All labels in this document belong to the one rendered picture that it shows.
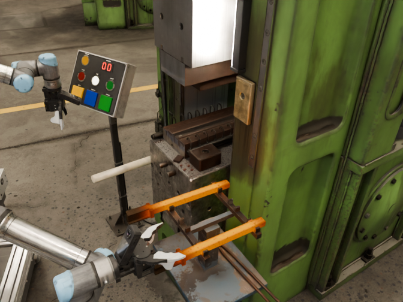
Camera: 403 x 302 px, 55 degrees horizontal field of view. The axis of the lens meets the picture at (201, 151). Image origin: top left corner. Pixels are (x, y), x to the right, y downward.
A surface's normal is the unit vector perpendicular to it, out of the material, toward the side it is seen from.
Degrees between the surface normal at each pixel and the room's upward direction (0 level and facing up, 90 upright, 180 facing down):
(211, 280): 0
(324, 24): 89
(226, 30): 90
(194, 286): 0
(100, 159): 0
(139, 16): 90
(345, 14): 89
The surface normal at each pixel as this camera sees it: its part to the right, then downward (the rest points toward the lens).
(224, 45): 0.55, 0.48
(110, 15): 0.30, 0.55
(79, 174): 0.03, -0.82
